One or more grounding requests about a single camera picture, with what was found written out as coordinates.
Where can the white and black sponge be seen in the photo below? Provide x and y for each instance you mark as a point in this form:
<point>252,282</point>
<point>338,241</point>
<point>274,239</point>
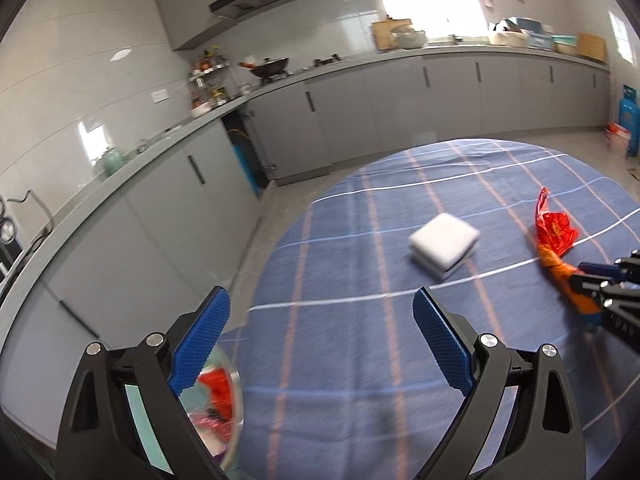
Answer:
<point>442,240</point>

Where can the cardboard piece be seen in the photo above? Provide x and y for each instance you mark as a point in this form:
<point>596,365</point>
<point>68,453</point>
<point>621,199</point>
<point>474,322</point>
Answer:
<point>633,173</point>

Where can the orange wrapper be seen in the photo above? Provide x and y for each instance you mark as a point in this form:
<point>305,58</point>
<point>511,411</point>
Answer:
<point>565,272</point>

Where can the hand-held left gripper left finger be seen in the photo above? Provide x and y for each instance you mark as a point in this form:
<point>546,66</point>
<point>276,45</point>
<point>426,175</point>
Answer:
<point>200,340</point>

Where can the blue gas cylinder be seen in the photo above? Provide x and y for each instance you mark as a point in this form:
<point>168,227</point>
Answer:
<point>631,120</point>

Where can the teal basin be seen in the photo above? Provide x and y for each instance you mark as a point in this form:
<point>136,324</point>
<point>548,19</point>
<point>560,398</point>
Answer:
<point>564,45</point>

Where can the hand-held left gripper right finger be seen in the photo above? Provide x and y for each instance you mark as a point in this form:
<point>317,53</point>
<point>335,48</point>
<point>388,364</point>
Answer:
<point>442,345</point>

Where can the small wooden board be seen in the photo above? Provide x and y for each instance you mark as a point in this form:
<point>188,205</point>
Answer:
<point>591,46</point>

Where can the small metal tin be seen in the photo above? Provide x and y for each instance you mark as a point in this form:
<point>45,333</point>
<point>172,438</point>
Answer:
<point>141,150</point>

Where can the red transparent wrapper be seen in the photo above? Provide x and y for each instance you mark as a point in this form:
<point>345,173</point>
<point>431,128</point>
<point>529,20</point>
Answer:
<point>220,385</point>

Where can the white bucket with red rim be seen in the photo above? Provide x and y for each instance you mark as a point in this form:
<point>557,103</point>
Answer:
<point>618,140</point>

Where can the teal trash bin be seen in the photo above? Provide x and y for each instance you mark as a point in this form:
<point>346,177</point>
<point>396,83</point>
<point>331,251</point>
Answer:
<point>142,425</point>

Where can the black and white microwave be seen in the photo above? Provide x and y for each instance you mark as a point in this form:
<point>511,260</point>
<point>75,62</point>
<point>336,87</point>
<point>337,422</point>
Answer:
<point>7,240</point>

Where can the red plastic bag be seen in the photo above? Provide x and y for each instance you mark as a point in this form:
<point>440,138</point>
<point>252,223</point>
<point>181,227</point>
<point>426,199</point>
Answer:
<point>555,227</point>

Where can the metal pot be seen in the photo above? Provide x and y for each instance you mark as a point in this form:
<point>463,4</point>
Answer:
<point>409,39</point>

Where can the gas stove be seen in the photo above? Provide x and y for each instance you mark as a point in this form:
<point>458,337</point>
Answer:
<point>310,65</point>

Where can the black wok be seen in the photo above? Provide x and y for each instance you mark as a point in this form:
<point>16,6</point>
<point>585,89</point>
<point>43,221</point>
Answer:
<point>270,67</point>

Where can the grey base cabinets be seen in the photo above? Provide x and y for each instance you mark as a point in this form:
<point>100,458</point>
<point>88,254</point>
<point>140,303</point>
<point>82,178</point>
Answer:
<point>165,220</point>

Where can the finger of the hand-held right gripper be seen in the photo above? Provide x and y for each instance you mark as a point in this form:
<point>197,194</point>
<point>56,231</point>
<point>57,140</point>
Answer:
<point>600,270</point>
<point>607,295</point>

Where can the white wall socket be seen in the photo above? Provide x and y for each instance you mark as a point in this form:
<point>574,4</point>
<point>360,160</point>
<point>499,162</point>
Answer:
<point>160,96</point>

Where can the wooden cutting board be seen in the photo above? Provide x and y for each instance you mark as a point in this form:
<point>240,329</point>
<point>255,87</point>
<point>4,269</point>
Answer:
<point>380,35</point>

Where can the white dish basin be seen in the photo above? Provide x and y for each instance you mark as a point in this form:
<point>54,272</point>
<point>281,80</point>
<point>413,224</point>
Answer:
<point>515,35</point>

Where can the white bowl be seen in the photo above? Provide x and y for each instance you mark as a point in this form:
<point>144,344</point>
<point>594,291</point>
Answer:
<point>202,109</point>

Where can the metal spice rack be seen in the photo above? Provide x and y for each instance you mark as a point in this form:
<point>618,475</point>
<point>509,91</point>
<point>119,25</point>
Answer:
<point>207,80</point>

